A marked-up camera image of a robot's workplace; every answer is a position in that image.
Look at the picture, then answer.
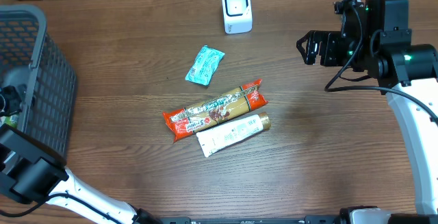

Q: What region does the teal tissue packet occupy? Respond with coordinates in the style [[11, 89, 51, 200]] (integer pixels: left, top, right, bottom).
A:
[[185, 45, 225, 86]]

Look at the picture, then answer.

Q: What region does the white cream tube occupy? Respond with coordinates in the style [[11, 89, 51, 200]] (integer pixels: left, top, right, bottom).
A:
[[196, 112, 271, 158]]

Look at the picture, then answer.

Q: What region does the red spaghetti packet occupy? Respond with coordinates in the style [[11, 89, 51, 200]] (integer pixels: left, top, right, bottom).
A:
[[162, 79, 268, 141]]

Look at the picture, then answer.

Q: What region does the green snack carton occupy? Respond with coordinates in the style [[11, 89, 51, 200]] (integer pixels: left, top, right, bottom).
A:
[[1, 114, 19, 128]]

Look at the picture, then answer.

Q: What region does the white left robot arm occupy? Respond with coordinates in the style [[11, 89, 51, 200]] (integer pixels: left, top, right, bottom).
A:
[[1, 123, 160, 223]]

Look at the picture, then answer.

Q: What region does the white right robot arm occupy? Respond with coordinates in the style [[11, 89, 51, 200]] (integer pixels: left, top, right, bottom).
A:
[[296, 0, 437, 223]]

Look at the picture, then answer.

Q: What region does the white barcode scanner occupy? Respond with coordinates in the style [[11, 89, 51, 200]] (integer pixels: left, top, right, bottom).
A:
[[222, 0, 253, 34]]

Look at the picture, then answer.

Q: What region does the grey plastic shopping basket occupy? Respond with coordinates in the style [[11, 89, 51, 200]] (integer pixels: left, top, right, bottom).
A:
[[1, 4, 77, 156]]

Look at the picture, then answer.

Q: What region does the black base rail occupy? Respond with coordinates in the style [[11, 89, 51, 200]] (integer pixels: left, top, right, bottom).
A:
[[160, 215, 344, 224]]

